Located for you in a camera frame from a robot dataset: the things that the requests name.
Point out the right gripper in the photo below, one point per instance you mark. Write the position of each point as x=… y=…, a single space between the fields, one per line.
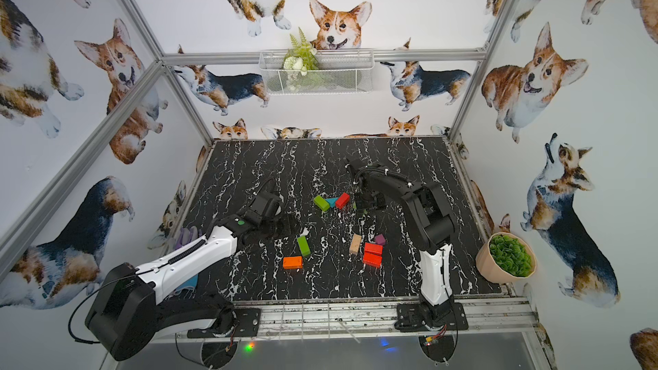
x=361 y=205

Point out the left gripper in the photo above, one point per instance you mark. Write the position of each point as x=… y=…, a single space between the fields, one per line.
x=278 y=221

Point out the red block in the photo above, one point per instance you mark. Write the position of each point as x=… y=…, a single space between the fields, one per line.
x=372 y=260
x=342 y=201
x=372 y=248

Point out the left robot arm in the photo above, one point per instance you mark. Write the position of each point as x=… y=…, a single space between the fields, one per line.
x=135 y=305

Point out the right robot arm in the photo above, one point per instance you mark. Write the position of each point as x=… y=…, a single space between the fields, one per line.
x=429 y=222

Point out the teal triangle block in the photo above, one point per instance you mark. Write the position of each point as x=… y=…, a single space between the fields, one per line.
x=332 y=201

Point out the natural wood block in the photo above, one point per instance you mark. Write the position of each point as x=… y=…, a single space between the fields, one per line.
x=355 y=245

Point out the orange block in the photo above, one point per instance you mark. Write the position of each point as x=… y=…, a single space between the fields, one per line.
x=293 y=263

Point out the beige pot with plant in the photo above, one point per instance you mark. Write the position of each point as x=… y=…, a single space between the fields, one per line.
x=505 y=258

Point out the green fern with flower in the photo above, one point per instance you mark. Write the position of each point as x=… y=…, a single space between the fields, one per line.
x=300 y=64

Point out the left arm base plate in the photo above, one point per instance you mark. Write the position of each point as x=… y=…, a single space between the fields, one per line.
x=236 y=322

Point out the white wire basket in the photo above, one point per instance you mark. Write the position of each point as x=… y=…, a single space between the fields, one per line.
x=326 y=72

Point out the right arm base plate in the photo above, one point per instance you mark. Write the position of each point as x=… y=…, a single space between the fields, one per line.
x=421 y=317

